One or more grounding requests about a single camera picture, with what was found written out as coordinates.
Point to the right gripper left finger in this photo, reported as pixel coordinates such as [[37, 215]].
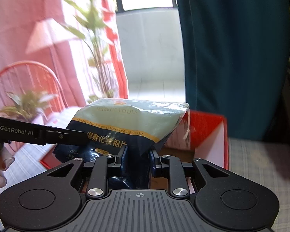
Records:
[[116, 163]]

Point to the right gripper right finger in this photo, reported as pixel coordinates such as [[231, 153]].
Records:
[[159, 165]]

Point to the teal curtain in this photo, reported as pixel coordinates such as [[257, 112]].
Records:
[[235, 56]]

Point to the cotton pad package bag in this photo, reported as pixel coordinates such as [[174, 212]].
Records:
[[112, 124]]

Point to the blue plaid bed sheet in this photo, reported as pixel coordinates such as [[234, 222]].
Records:
[[265, 163]]

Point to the red strawberry cardboard box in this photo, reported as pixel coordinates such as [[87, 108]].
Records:
[[132, 133]]

